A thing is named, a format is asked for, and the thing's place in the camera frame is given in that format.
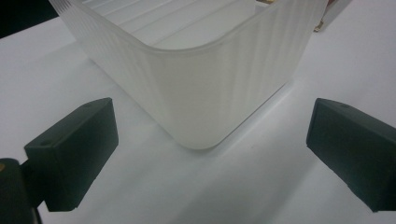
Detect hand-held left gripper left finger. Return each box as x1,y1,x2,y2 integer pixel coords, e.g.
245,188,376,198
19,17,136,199
20,97,120,213

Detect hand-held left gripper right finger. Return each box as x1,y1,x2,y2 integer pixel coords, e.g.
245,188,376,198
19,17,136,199
305,97,396,213

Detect translucent white ribbed plastic bin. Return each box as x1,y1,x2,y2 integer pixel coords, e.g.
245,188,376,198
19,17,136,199
49,0,329,150

